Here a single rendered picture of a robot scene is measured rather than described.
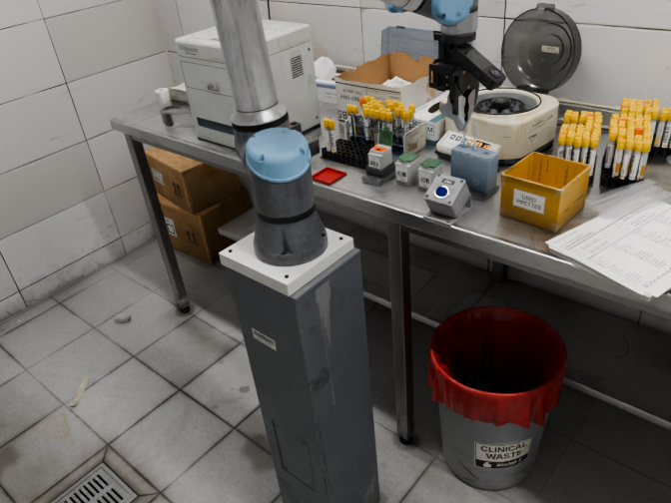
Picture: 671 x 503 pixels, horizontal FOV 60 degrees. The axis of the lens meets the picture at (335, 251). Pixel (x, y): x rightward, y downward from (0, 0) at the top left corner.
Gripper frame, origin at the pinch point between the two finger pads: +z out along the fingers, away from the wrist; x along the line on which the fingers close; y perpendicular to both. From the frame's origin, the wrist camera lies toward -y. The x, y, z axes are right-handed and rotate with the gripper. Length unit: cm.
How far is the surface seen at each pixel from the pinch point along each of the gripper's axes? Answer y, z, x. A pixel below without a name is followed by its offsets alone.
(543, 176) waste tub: -17.0, 10.2, -6.3
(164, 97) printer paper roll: 119, 11, 11
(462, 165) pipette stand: -1.4, 8.5, 2.0
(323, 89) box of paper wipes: 73, 11, -24
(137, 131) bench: 110, 16, 27
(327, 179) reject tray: 29.4, 15.0, 16.7
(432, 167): 3.7, 8.6, 6.6
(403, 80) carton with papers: 50, 9, -39
